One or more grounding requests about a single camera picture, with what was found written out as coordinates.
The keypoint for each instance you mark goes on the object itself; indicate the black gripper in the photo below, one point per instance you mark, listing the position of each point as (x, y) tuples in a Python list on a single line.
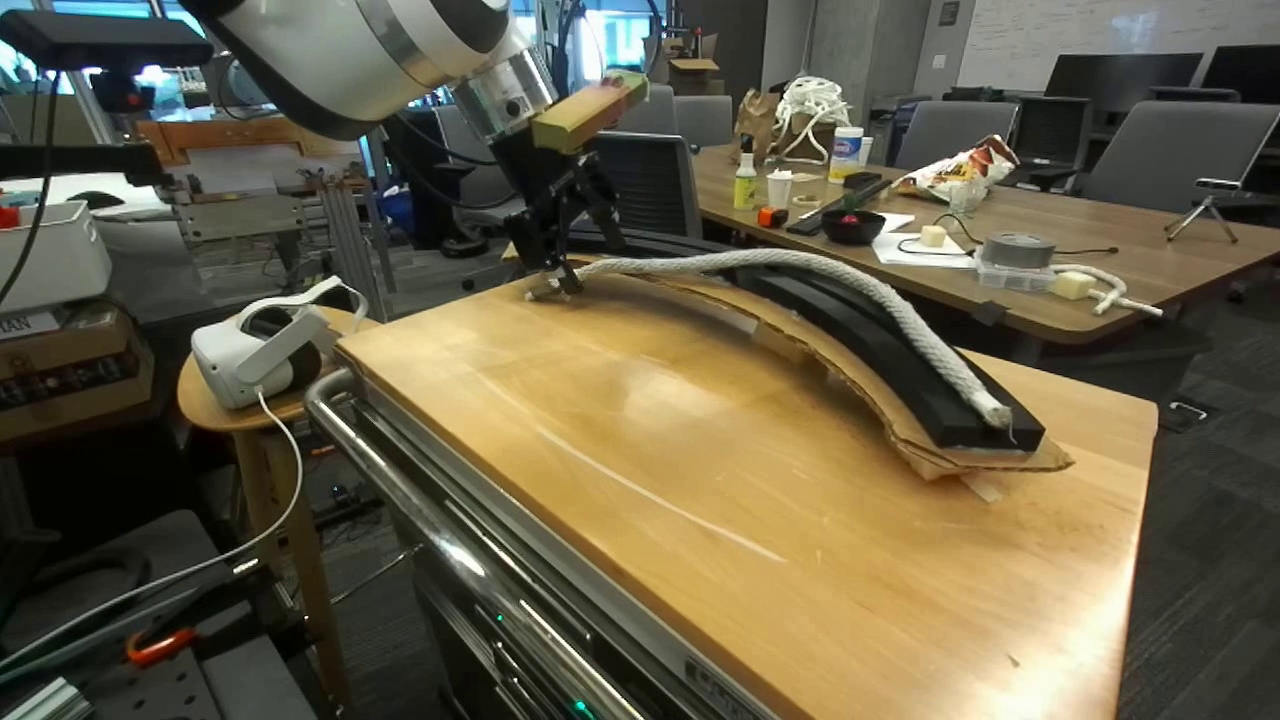
[(555, 193)]

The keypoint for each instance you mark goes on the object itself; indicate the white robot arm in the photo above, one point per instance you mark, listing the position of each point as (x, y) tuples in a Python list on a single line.
[(349, 64)]

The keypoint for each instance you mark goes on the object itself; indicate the curved black board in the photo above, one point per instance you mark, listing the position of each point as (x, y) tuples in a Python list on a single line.
[(958, 401)]

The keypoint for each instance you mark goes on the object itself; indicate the green glue bottle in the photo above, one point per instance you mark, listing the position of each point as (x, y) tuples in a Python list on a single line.
[(746, 179)]

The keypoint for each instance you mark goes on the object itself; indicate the white VR headset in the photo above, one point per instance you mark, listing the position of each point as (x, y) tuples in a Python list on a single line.
[(270, 344)]

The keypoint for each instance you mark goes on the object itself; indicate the round wooden stool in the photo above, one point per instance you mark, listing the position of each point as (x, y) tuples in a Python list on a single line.
[(281, 531)]

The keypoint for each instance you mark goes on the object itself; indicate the snack chip bag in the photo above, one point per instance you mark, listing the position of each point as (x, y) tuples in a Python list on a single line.
[(961, 179)]

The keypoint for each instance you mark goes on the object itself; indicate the grey tape roll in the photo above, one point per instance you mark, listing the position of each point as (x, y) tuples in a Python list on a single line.
[(1016, 252)]

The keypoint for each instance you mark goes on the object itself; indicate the white power strip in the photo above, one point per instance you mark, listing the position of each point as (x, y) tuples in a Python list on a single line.
[(1070, 280)]

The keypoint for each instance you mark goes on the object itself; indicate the black monitor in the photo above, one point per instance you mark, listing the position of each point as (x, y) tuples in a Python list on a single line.
[(1113, 81)]

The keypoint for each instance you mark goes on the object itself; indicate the grey office chair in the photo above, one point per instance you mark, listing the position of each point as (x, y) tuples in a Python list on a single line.
[(1175, 154)]

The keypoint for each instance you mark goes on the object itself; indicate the orange green wrist camera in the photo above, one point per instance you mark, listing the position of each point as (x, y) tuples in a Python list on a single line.
[(577, 119)]

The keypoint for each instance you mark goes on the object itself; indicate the chrome cart handle bar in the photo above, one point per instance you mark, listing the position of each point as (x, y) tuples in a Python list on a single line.
[(528, 666)]

